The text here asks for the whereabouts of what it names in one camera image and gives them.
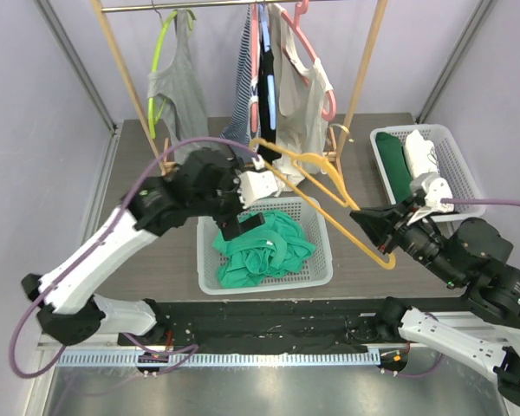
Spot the black tank top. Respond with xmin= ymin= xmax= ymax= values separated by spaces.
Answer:
xmin=258 ymin=47 xmax=276 ymax=143

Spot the pink hanger with striped top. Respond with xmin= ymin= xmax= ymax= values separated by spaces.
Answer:
xmin=249 ymin=3 xmax=260 ymax=138

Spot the folded white printed garment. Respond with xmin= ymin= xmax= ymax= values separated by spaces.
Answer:
xmin=403 ymin=130 xmax=439 ymax=179

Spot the white tank top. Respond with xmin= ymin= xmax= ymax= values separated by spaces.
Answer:
xmin=268 ymin=3 xmax=334 ymax=198

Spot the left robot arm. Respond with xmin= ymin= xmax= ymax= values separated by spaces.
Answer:
xmin=22 ymin=148 xmax=278 ymax=346

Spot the pink hanger with white top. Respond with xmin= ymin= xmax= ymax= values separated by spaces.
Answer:
xmin=281 ymin=0 xmax=337 ymax=122

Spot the white slotted cable duct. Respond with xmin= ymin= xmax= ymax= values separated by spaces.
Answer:
xmin=57 ymin=348 xmax=380 ymax=367

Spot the white plastic laundry basket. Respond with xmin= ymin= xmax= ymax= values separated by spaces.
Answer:
xmin=197 ymin=197 xmax=333 ymax=296

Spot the yellow plastic hanger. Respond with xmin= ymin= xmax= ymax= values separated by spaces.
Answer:
xmin=249 ymin=122 xmax=396 ymax=270

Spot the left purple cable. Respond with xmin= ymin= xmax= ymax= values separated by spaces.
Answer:
xmin=8 ymin=136 xmax=261 ymax=396

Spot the folded dark green garment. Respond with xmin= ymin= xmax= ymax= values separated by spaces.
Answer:
xmin=375 ymin=132 xmax=413 ymax=203

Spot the lime green hanger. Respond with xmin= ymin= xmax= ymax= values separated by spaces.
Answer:
xmin=147 ymin=9 xmax=196 ymax=140

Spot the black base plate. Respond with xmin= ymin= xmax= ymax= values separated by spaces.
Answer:
xmin=116 ymin=298 xmax=465 ymax=354

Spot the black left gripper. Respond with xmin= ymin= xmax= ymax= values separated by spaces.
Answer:
xmin=189 ymin=159 xmax=264 ymax=240

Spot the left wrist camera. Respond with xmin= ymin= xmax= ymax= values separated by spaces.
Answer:
xmin=237 ymin=155 xmax=279 ymax=209

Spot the white basket with folded clothes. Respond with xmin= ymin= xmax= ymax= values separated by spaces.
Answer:
xmin=370 ymin=124 xmax=482 ymax=205

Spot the green tank top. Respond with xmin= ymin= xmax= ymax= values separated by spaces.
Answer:
xmin=212 ymin=211 xmax=316 ymax=289

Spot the grey tank top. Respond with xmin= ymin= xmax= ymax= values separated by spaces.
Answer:
xmin=147 ymin=10 xmax=209 ymax=144

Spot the blue striped tank top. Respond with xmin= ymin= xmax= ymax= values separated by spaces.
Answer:
xmin=221 ymin=5 xmax=255 ymax=146

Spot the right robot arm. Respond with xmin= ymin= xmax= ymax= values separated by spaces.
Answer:
xmin=350 ymin=197 xmax=520 ymax=407

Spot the light blue hanger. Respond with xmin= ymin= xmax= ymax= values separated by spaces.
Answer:
xmin=258 ymin=4 xmax=276 ymax=138

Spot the aluminium rail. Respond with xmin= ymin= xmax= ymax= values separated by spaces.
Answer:
xmin=36 ymin=310 xmax=511 ymax=352

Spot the wooden clothes rack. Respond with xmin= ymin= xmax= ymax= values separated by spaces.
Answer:
xmin=91 ymin=1 xmax=387 ymax=172

